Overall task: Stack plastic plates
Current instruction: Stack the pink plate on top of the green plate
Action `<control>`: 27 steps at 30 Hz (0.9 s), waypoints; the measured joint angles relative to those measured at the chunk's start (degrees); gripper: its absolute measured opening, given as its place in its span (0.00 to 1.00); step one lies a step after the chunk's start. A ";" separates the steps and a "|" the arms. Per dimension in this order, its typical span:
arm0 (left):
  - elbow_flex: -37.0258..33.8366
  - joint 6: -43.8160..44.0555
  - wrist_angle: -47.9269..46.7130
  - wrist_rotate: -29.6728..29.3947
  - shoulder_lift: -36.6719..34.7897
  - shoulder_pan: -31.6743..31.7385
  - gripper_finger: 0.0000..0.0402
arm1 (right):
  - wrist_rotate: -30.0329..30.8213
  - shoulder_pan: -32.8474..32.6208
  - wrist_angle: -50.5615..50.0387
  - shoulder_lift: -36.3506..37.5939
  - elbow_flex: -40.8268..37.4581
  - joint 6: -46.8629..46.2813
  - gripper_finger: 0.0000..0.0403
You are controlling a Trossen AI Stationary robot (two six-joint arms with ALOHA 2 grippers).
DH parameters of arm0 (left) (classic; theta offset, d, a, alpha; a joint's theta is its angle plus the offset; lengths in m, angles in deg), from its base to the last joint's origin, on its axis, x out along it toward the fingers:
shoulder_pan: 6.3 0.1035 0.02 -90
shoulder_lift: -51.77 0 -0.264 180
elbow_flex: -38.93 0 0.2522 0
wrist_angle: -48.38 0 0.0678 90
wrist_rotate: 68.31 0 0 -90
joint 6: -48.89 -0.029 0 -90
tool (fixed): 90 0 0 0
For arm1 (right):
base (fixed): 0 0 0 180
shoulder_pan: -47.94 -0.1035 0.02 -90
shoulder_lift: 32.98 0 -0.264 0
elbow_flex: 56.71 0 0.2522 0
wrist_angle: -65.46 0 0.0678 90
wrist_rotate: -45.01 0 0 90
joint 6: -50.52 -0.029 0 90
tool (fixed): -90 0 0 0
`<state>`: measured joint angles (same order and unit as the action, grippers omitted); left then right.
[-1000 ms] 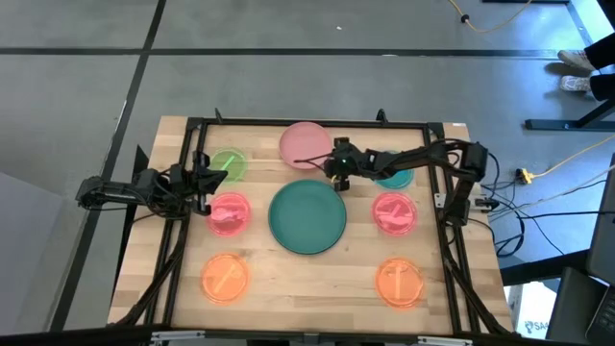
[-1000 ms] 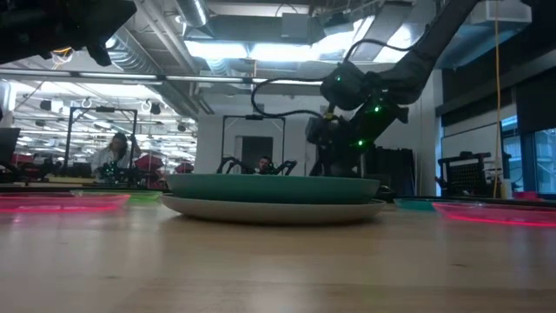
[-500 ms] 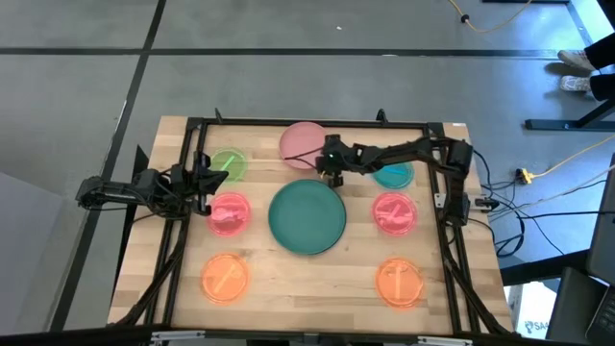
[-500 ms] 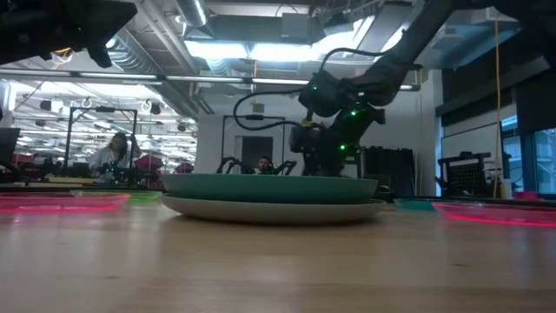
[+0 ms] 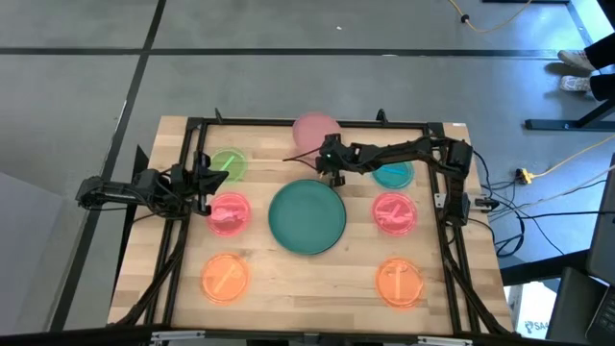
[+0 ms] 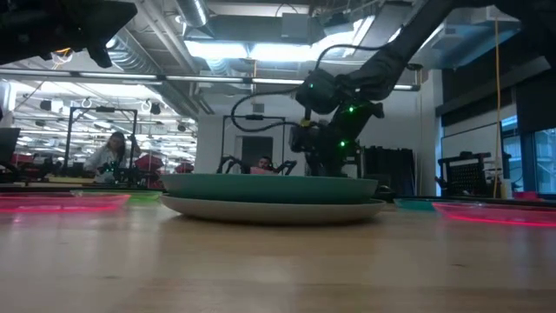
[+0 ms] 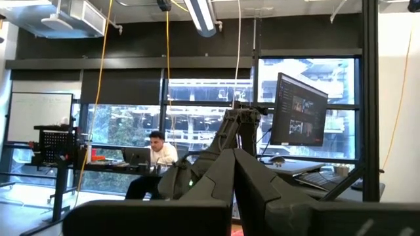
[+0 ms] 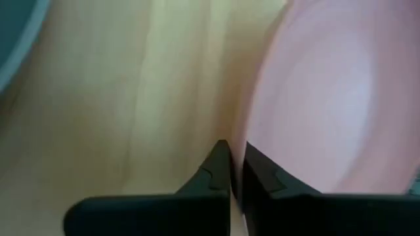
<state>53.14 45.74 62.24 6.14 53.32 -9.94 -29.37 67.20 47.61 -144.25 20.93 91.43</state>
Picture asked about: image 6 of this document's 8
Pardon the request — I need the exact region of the large cream plastic plate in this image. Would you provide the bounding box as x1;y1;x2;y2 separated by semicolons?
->
159;193;387;226

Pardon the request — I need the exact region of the yellow hanging cable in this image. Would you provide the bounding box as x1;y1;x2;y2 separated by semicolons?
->
492;18;502;199

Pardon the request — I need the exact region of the black perforated cart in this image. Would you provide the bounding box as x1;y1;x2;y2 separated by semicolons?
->
435;150;495;197

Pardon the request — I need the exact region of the black cabinet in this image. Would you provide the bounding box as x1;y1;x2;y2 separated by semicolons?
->
361;146;416;197

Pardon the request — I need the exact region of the dark computer monitor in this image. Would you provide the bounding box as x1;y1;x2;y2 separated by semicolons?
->
0;127;22;165

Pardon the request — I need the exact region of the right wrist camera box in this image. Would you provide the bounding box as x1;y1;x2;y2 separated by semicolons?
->
288;123;323;154

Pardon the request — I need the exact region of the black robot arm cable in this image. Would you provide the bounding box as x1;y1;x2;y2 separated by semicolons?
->
229;86;310;134

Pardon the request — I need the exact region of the red storage bin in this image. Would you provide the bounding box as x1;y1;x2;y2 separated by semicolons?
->
134;153;166;176

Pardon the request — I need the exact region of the silver ventilation duct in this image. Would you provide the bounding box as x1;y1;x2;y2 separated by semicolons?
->
175;0;210;28

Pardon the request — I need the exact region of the small teal plastic plate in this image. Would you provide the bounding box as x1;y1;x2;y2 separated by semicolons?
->
392;196;438;213

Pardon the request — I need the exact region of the green transparent plastic plate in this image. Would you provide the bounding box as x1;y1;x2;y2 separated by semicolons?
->
70;189;164;203

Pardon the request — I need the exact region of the pink transparent plastic plate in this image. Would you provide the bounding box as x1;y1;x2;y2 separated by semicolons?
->
0;192;132;215
431;201;556;229

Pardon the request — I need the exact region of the person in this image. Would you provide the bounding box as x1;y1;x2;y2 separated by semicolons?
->
249;156;280;176
83;130;142;184

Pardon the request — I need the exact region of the long ceiling light tube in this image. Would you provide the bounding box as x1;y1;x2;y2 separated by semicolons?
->
0;68;419;92

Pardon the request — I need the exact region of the large teal plastic plate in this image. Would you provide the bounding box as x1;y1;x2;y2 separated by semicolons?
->
159;173;380;206

